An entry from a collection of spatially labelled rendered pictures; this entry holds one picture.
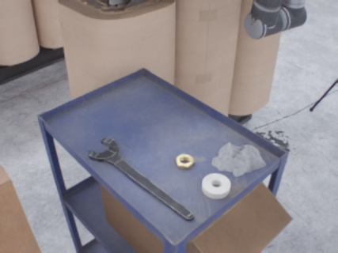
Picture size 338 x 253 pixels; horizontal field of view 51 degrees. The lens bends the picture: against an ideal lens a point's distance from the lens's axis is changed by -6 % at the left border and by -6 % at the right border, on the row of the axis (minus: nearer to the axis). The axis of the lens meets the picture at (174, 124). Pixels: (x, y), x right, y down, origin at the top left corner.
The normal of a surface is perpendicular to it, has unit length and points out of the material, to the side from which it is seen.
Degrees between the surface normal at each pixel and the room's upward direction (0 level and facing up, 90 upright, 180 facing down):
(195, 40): 90
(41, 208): 0
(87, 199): 0
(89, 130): 0
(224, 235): 26
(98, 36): 90
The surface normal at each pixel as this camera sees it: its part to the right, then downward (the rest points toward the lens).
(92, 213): 0.02, -0.79
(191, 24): -0.09, 0.62
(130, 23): 0.48, 0.55
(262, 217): 0.32, -0.51
